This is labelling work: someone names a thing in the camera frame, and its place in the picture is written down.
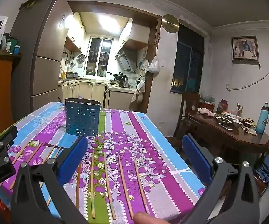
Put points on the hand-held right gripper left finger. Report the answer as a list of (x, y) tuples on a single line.
[(75, 158)]

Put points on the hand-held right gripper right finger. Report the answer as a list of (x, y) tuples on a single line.
[(196, 161)]

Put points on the row of wooden chopsticks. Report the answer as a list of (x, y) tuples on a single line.
[(92, 186)]

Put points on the blue perforated utensil holder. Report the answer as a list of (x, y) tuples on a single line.
[(82, 119)]

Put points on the person's right hand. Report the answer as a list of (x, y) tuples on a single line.
[(148, 219)]

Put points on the black phone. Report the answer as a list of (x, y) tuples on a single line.
[(226, 127)]

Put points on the dark wooden dining table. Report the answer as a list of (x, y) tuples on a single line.
[(237, 137)]

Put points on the plate of green vegetables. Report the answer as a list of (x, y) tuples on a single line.
[(223, 120)]

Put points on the pink cloth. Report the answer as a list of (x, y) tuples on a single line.
[(205, 112)]

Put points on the purple floral striped tablecloth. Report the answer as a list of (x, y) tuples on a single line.
[(148, 144)]

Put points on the white bowl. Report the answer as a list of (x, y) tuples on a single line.
[(237, 123)]

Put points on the dark wooden chair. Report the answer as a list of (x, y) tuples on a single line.
[(189, 102)]

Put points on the red container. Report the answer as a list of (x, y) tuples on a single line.
[(222, 106)]

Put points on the beige kitchen base cabinets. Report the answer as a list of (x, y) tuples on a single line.
[(90, 91)]

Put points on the blue cloth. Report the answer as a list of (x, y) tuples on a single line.
[(266, 170)]

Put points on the light blue thermos flask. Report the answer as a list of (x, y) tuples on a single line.
[(262, 119)]

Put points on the hanging cloth bags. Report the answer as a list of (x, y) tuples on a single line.
[(139, 91)]

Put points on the steel kettle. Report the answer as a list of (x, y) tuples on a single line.
[(124, 82)]

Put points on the black wok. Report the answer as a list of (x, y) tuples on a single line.
[(118, 75)]

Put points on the dark barred window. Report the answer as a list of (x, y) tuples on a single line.
[(188, 58)]

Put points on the hanging white plastic bag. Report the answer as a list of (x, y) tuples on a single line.
[(154, 66)]

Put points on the kitchen window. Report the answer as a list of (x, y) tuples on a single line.
[(99, 56)]

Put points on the steel range hood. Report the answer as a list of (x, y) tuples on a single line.
[(126, 60)]

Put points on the brown refrigerator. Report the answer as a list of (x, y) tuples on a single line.
[(45, 51)]

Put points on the small white bottle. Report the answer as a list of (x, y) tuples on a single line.
[(8, 47)]

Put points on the green box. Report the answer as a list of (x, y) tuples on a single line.
[(13, 45)]

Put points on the framed wall picture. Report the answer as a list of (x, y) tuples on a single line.
[(244, 48)]

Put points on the round gold wall clock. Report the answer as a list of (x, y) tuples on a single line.
[(170, 23)]

